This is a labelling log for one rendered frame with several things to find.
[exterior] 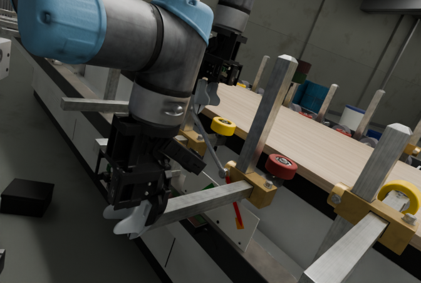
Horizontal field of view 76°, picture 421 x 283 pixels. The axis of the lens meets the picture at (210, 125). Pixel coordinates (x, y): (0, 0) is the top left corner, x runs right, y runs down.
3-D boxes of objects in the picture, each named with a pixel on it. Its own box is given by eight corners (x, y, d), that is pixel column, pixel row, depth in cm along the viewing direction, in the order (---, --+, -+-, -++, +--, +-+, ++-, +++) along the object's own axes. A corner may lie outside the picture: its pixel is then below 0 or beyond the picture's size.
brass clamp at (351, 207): (398, 257, 43) (415, 233, 42) (322, 205, 52) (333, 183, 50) (405, 245, 48) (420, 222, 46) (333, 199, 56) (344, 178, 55)
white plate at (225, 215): (243, 253, 65) (258, 220, 62) (180, 190, 81) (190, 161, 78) (245, 252, 65) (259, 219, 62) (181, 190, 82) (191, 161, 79)
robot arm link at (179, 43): (136, -20, 31) (190, 4, 37) (116, 73, 34) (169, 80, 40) (177, -11, 26) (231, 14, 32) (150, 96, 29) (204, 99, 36)
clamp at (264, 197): (259, 210, 62) (267, 191, 61) (218, 177, 71) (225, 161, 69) (271, 204, 66) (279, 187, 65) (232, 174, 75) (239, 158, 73)
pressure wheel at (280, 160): (272, 206, 70) (289, 169, 67) (249, 189, 75) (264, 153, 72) (287, 200, 76) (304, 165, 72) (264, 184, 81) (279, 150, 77)
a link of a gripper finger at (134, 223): (101, 246, 40) (114, 196, 38) (136, 235, 45) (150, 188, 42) (110, 262, 39) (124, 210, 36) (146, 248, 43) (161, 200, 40)
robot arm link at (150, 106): (170, 81, 40) (205, 101, 35) (162, 109, 42) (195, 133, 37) (123, 74, 35) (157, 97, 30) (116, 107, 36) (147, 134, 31)
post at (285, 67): (220, 234, 71) (292, 57, 57) (212, 225, 74) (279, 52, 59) (228, 230, 74) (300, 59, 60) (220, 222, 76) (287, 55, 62)
